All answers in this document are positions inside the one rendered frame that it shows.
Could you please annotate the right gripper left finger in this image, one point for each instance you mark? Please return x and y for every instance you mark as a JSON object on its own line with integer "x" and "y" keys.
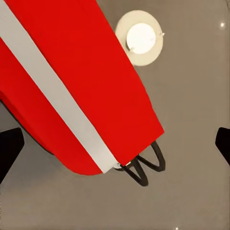
{"x": 11, "y": 143}

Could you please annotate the coffee table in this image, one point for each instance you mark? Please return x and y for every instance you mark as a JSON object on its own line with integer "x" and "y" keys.
{"x": 181, "y": 52}

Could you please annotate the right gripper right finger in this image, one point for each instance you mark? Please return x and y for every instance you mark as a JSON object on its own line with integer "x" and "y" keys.
{"x": 223, "y": 142}

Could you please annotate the radio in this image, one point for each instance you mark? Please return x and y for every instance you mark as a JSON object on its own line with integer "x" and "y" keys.
{"x": 66, "y": 79}

